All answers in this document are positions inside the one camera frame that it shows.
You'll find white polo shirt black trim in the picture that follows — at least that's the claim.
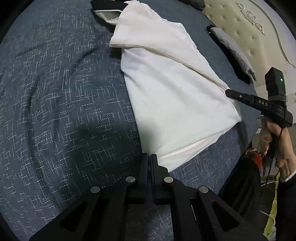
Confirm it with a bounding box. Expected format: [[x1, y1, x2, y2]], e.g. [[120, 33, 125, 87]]
[[91, 0, 242, 172]]

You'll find yellow green cloth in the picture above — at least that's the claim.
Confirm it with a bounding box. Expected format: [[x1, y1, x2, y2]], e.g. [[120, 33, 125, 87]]
[[262, 197, 278, 240]]

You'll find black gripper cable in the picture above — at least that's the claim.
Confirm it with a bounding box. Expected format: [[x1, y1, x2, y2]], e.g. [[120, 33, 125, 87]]
[[266, 127, 284, 186]]

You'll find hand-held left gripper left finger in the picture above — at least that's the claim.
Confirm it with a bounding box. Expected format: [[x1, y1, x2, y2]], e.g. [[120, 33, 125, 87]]
[[29, 153, 152, 241]]

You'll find person's right forearm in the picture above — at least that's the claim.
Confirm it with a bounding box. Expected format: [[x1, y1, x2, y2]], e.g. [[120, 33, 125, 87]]
[[276, 171, 296, 241]]

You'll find red plastic bag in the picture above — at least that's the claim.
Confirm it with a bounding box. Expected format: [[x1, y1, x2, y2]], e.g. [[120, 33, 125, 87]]
[[245, 146, 263, 176]]

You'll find folded black garment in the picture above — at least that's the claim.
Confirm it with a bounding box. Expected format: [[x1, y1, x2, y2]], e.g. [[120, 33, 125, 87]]
[[206, 24, 255, 84]]

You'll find cream tufted headboard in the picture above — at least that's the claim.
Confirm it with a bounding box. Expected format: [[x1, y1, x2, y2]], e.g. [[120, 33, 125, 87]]
[[202, 0, 296, 93]]

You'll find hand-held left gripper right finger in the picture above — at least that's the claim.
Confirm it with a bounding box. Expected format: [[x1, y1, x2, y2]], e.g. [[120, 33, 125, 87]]
[[151, 153, 269, 241]]

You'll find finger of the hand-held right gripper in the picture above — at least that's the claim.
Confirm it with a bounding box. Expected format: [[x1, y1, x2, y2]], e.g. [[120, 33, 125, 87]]
[[225, 89, 255, 108]]

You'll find blue patterned bed sheet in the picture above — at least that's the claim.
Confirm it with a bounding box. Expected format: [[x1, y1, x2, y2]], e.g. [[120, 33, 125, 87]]
[[0, 0, 262, 241]]

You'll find person's black trouser leg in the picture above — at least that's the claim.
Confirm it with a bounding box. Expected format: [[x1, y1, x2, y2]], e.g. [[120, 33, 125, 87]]
[[218, 155, 263, 218]]

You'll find person's right hand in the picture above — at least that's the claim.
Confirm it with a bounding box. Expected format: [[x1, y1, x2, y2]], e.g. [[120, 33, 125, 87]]
[[260, 120, 296, 183]]

